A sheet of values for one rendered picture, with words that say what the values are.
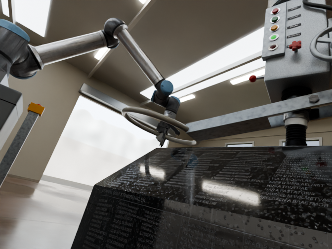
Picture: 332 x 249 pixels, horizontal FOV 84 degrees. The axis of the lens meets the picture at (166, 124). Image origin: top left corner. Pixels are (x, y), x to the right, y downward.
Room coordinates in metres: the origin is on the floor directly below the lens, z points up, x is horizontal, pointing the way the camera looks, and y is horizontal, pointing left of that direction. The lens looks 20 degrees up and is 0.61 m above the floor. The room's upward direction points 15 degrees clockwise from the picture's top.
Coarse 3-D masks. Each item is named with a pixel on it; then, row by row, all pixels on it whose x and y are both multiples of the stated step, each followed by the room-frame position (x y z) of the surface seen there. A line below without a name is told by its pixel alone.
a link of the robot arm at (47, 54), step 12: (84, 36) 1.01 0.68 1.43; (96, 36) 1.03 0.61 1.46; (108, 36) 1.04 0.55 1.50; (36, 48) 0.95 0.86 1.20; (48, 48) 0.97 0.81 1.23; (60, 48) 0.99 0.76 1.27; (72, 48) 1.01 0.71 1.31; (84, 48) 1.04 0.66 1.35; (96, 48) 1.09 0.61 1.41; (36, 60) 0.96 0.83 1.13; (48, 60) 1.01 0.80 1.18; (60, 60) 1.06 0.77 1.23; (12, 72) 0.98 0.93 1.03; (24, 72) 0.99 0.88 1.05; (36, 72) 1.07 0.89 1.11
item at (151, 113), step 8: (136, 112) 0.84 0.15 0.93; (144, 112) 0.81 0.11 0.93; (152, 112) 0.80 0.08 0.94; (128, 120) 1.11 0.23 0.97; (168, 120) 0.80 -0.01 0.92; (144, 128) 1.22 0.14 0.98; (184, 128) 0.83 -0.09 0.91; (168, 136) 1.25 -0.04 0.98; (184, 144) 1.18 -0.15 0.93; (192, 144) 1.09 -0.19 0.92
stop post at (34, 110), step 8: (32, 104) 1.69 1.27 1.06; (32, 112) 1.72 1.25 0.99; (40, 112) 1.73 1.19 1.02; (24, 120) 1.71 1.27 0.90; (32, 120) 1.74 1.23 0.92; (24, 128) 1.72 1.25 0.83; (16, 136) 1.71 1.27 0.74; (24, 136) 1.74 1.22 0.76; (16, 144) 1.73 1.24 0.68; (8, 152) 1.71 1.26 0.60; (16, 152) 1.74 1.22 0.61; (8, 160) 1.73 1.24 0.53; (0, 168) 1.72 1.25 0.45; (8, 168) 1.74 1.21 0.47; (0, 176) 1.73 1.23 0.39; (0, 184) 1.75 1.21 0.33
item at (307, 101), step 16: (304, 96) 0.55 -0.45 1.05; (320, 96) 0.52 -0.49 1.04; (240, 112) 0.69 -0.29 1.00; (256, 112) 0.65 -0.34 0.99; (272, 112) 0.61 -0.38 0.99; (288, 112) 0.58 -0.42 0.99; (320, 112) 0.60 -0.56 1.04; (192, 128) 0.83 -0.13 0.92; (208, 128) 0.78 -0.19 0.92; (224, 128) 0.76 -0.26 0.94; (240, 128) 0.75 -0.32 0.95; (256, 128) 0.73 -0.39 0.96
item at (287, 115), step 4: (292, 96) 0.59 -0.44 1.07; (296, 96) 0.58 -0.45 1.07; (292, 112) 0.59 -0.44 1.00; (296, 112) 0.58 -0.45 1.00; (300, 112) 0.57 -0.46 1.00; (304, 112) 0.57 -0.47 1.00; (308, 112) 0.58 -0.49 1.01; (312, 112) 0.60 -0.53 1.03; (316, 112) 0.60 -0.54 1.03; (284, 116) 0.62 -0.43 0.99; (288, 116) 0.60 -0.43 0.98; (292, 116) 0.58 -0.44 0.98; (296, 116) 0.58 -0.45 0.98; (300, 116) 0.57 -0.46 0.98; (304, 116) 0.57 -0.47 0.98; (308, 116) 0.58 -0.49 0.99; (312, 116) 0.60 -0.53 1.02; (316, 116) 0.60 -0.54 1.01; (284, 120) 0.62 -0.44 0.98; (308, 120) 0.58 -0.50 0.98
